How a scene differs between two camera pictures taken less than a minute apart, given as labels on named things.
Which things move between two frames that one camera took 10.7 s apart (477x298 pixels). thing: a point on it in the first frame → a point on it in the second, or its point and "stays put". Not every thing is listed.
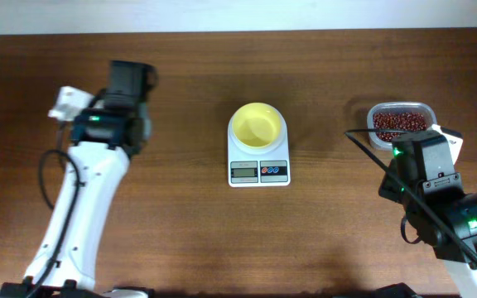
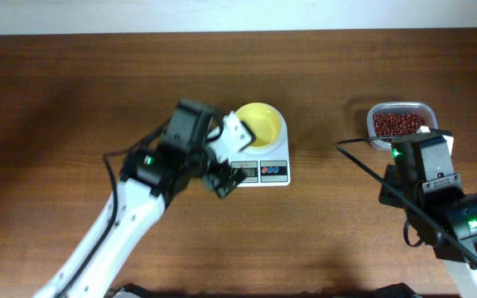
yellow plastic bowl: (257, 126) stays put
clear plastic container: (397, 115) stays put
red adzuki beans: (397, 121) stays put
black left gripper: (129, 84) → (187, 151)
